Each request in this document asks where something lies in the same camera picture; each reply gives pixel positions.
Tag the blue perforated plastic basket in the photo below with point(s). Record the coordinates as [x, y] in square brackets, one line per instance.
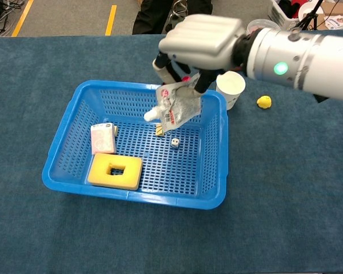
[125, 197]

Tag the white plastic laundry basket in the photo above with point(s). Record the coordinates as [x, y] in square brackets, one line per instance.
[277, 12]

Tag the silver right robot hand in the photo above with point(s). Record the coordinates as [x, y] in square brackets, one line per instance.
[203, 40]

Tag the chrome stool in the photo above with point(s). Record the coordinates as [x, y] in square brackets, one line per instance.
[179, 8]

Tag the small white dice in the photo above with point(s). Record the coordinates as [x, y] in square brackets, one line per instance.
[175, 143]

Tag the small yellow duck toy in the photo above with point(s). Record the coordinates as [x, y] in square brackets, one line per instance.
[264, 102]

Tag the clear jar of binder clips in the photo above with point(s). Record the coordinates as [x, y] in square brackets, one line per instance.
[260, 24]

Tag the person in black trousers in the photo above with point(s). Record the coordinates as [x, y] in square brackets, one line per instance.
[148, 20]

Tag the gold striped binder clip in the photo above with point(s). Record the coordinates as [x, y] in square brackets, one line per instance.
[159, 131]

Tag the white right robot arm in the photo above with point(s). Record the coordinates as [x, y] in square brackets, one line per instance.
[317, 62]

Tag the yellow sponge with rectangular hole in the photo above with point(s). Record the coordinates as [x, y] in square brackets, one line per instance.
[98, 171]

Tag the white paper cup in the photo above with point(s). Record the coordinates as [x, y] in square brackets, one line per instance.
[230, 85]

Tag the blue-grey felt table cover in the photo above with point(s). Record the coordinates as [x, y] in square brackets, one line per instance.
[45, 242]

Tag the cardboard box with white bag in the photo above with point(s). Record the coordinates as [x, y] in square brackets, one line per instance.
[337, 20]

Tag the silver spout pouch red print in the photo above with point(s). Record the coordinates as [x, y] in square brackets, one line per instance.
[180, 108]

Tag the black tripod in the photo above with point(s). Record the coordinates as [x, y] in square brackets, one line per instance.
[306, 18]

